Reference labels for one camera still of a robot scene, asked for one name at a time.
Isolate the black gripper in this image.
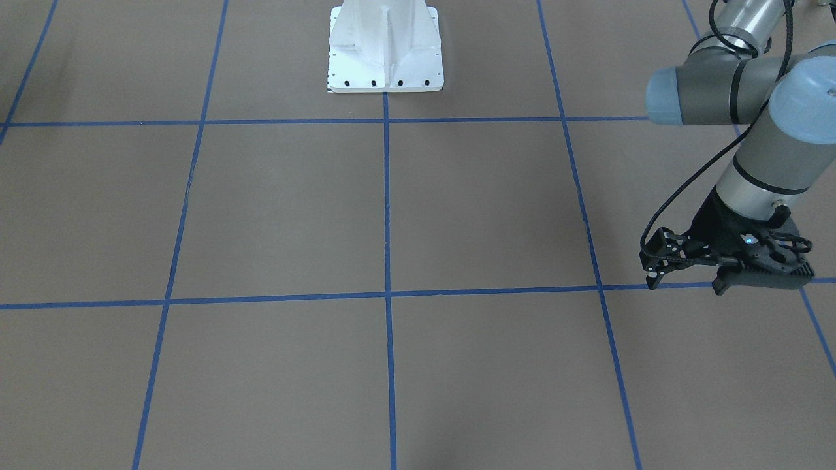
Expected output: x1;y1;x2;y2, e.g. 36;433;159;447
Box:
686;189;815;295

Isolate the white camera mast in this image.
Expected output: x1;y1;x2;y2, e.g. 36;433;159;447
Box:
327;1;445;93

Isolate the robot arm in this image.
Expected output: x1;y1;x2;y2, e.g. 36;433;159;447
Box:
639;1;834;295

